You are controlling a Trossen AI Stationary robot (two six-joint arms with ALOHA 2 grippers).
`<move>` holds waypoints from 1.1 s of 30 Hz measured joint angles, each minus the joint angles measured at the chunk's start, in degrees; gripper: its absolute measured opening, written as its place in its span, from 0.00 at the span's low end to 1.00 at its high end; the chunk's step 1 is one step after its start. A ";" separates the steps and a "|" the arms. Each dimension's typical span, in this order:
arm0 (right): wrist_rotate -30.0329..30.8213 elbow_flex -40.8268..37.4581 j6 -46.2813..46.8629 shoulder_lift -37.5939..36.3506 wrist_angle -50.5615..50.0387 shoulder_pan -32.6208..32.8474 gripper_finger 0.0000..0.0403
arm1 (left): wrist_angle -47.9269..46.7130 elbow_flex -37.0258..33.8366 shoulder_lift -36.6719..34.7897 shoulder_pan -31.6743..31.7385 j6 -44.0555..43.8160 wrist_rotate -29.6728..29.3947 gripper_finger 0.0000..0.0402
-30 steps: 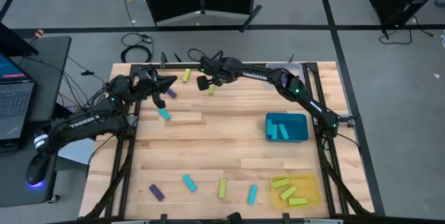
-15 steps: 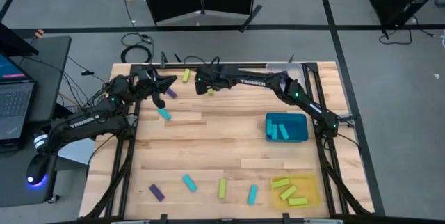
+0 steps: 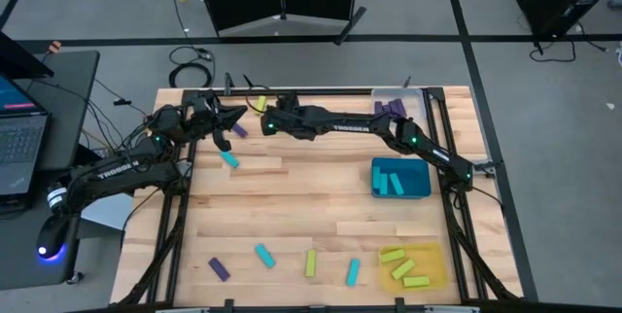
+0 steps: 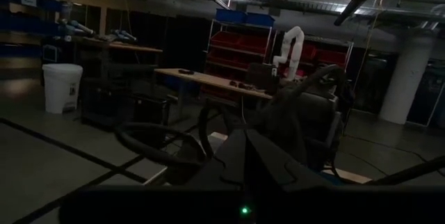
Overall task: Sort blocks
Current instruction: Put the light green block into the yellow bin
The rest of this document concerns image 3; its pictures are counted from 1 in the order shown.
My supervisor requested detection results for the grey open laptop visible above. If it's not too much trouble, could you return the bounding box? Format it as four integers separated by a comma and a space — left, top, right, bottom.
0, 73, 52, 215

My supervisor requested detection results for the blue plastic bin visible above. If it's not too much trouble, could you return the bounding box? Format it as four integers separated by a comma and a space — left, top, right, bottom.
370, 156, 432, 200

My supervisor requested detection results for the coiled black cable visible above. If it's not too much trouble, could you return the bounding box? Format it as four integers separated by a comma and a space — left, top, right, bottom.
167, 45, 215, 89

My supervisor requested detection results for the black monitor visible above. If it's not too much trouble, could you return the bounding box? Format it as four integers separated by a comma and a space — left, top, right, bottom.
0, 30, 43, 81

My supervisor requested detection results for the clear plastic bin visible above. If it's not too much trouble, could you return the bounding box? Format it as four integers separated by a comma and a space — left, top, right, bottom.
371, 87, 428, 124

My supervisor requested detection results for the black aluminium table frame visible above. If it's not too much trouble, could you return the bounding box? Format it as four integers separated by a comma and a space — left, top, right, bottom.
116, 87, 524, 313

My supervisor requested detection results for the black computer mouse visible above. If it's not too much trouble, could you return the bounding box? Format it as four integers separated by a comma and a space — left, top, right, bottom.
36, 213, 72, 263

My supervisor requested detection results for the yellow plastic bin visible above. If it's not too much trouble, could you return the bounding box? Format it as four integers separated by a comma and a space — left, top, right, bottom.
377, 241, 451, 295

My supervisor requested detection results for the white paper sheet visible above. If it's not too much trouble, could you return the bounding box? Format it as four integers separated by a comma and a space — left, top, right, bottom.
80, 191, 135, 231

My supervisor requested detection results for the grey side desk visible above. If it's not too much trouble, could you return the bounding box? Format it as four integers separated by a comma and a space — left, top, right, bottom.
0, 49, 102, 291

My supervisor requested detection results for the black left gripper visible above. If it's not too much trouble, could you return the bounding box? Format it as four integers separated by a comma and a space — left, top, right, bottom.
183, 91, 249, 154

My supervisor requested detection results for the black floor cable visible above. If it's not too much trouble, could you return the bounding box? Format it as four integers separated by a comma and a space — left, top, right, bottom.
528, 35, 608, 64

